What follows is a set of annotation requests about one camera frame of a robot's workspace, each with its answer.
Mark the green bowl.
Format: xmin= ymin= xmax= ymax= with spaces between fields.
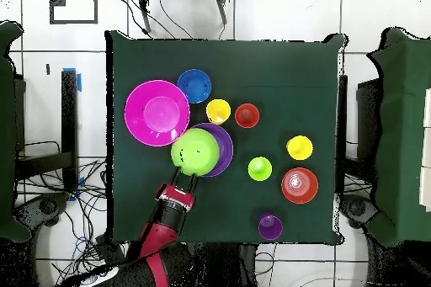
xmin=170 ymin=127 xmax=221 ymax=178

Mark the purple bowl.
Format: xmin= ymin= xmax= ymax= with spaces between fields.
xmin=193 ymin=122 xmax=234 ymax=178

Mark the pink bowl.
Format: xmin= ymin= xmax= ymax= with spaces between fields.
xmin=124 ymin=79 xmax=191 ymax=147

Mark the green cup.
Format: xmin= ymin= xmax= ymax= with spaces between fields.
xmin=247 ymin=156 xmax=274 ymax=183

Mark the yellow ribbed cup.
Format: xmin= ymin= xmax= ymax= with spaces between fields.
xmin=205 ymin=98 xmax=232 ymax=125

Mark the orange cup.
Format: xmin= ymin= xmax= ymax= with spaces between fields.
xmin=234 ymin=103 xmax=261 ymax=130

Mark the purple cup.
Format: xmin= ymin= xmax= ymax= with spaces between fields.
xmin=258 ymin=212 xmax=285 ymax=242

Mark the blue bowl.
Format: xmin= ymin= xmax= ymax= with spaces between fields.
xmin=177 ymin=68 xmax=213 ymax=105

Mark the tall yellow cup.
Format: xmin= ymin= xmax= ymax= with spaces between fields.
xmin=285 ymin=135 xmax=314 ymax=162

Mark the orange bowl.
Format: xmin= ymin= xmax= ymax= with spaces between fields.
xmin=280 ymin=167 xmax=320 ymax=205

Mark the black metal stand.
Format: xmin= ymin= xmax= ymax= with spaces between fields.
xmin=14 ymin=69 xmax=80 ymax=194

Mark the blue tape strip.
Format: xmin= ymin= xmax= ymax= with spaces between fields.
xmin=61 ymin=66 xmax=82 ymax=93

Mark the dark green tablecloth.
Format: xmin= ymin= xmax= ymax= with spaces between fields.
xmin=104 ymin=29 xmax=348 ymax=246

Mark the neighbouring green-clothed table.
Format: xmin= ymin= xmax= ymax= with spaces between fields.
xmin=0 ymin=20 xmax=33 ymax=244
xmin=364 ymin=26 xmax=431 ymax=247

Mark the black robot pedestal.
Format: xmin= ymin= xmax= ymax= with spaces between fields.
xmin=191 ymin=242 xmax=258 ymax=287

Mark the grey robot pedestal leg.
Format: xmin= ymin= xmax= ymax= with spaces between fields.
xmin=14 ymin=192 xmax=70 ymax=229
xmin=338 ymin=195 xmax=380 ymax=231

